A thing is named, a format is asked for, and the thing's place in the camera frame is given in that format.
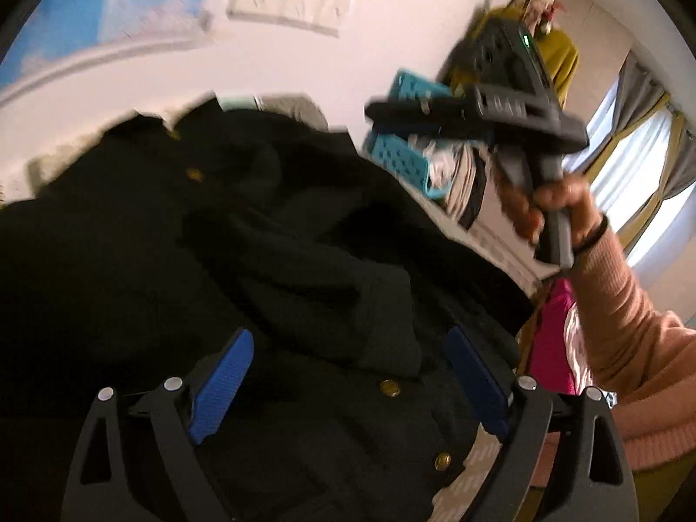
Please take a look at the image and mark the person's right hand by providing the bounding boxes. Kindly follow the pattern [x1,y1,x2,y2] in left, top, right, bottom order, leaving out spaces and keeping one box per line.
[494,166,608,252]

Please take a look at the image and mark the lower teal plastic basket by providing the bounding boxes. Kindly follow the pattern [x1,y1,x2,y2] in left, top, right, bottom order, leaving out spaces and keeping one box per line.
[363,132,452,201]

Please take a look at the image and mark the white wall socket strip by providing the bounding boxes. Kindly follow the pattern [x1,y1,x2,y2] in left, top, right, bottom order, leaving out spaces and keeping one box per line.
[225,0,354,37]

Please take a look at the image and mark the black coat with gold buttons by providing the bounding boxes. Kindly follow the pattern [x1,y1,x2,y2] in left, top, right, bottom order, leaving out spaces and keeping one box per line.
[1,101,532,521]

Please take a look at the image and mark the yellow hanging garment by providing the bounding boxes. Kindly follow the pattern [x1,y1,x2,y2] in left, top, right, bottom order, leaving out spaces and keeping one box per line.
[485,0,579,107]

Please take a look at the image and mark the magenta pink cloth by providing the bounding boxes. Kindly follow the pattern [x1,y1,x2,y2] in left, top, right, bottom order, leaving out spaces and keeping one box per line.
[526,277,577,395]

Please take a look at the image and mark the teal plastic basket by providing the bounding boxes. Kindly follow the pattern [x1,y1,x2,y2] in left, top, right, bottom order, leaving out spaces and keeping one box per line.
[363,132,452,201]
[387,68,452,101]

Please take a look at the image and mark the grey and yellow curtain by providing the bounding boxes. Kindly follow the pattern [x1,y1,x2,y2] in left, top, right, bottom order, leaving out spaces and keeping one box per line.
[564,53,695,266]

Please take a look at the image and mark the pink sleeved right forearm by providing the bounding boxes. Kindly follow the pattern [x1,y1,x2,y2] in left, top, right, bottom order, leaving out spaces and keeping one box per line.
[569,226,695,472]

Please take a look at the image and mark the patterned beige teal bedsheet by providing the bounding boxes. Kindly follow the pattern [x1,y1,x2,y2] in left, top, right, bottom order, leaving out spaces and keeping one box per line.
[428,140,545,522]

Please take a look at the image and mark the colourful wall map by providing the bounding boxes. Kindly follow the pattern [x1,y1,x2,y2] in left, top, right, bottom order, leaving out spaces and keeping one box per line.
[1,0,203,87]

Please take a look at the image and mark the upper teal plastic basket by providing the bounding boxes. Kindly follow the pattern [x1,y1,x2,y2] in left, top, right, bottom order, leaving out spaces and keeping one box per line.
[387,68,452,101]

